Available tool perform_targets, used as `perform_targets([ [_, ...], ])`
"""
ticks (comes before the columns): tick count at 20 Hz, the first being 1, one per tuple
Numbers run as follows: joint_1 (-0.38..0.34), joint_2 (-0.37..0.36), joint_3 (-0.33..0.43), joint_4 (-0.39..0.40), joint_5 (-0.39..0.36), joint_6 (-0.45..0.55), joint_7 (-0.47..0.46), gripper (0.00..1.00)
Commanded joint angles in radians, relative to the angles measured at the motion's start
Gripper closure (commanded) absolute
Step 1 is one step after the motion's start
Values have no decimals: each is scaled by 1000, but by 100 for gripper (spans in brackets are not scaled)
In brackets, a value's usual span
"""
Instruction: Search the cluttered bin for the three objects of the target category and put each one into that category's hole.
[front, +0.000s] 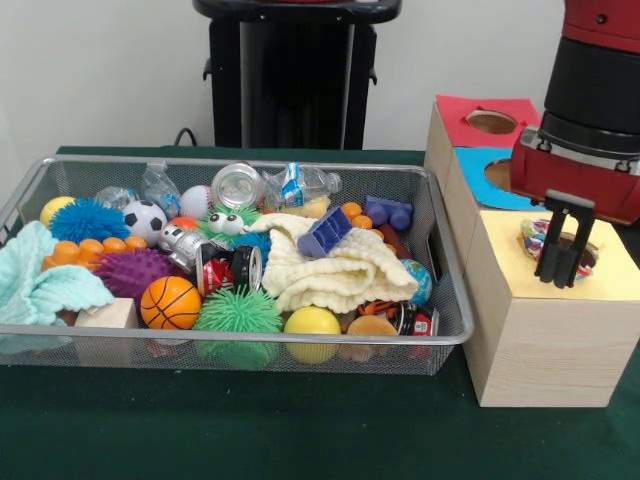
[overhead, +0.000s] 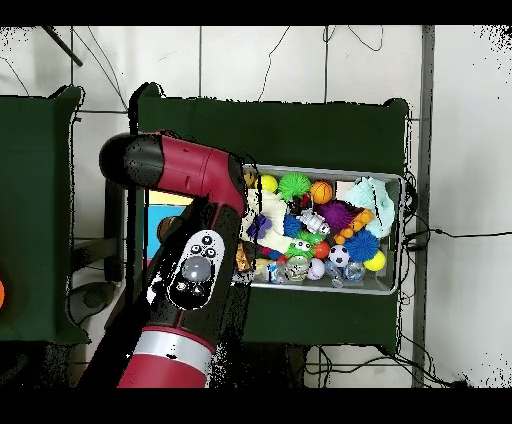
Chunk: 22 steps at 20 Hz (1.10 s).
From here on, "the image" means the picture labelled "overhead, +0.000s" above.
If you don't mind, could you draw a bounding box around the cream knitted cloth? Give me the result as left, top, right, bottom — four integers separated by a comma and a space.
243, 188, 299, 254

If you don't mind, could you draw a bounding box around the small soccer ball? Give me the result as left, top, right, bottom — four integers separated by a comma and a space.
328, 244, 351, 268

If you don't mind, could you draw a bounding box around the blue spiky rubber ball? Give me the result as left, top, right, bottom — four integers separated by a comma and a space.
343, 228, 380, 264

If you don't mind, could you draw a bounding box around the purple spiky ball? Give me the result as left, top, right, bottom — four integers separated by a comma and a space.
315, 200, 355, 232

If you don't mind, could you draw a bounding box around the smooth yellow ball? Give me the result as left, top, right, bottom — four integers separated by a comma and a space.
257, 174, 279, 194

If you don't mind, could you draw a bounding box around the green spiky rubber ball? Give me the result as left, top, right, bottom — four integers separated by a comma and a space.
277, 171, 312, 202

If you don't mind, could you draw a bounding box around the black power cable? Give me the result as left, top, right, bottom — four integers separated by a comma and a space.
403, 227, 512, 251

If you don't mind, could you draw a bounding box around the dark green tablecloth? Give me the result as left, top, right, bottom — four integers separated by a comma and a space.
125, 81, 411, 353
0, 85, 91, 345

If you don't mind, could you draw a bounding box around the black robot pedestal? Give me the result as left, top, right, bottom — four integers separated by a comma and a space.
215, 341, 305, 388

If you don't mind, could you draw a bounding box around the orange toy basketball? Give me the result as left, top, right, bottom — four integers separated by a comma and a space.
309, 180, 334, 205

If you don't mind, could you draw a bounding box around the silver mesh bin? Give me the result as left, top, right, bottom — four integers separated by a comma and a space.
233, 162, 405, 296

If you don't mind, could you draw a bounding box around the dark metal rod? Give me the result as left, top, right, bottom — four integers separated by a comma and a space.
41, 25, 84, 68

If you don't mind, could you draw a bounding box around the purple toy block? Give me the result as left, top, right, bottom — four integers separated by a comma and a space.
246, 214, 273, 240

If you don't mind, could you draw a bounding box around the wooden box with three holes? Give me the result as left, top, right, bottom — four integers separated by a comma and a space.
140, 189, 195, 269

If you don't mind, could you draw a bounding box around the mint green cloth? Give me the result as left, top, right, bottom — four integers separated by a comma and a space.
344, 176, 396, 239

